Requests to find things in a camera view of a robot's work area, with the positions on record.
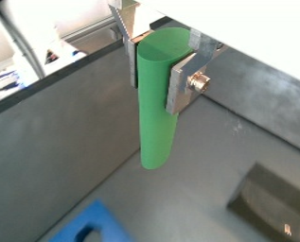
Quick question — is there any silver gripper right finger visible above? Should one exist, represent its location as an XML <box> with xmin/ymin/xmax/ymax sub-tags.
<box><xmin>166</xmin><ymin>28</ymin><xmax>226</xmax><ymax>114</ymax></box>

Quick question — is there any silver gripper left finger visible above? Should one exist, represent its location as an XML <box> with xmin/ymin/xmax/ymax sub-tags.
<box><xmin>107</xmin><ymin>0</ymin><xmax>150</xmax><ymax>88</ymax></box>

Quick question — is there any green oval cylinder peg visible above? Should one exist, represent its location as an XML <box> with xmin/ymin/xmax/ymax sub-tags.
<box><xmin>136</xmin><ymin>27</ymin><xmax>191</xmax><ymax>169</ymax></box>

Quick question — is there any blue foam shape board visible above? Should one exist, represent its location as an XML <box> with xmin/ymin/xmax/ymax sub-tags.
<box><xmin>48</xmin><ymin>199</ymin><xmax>132</xmax><ymax>242</ymax></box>

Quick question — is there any black curved holder stand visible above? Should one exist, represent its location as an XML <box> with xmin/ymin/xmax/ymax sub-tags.
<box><xmin>226</xmin><ymin>164</ymin><xmax>300</xmax><ymax>242</ymax></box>

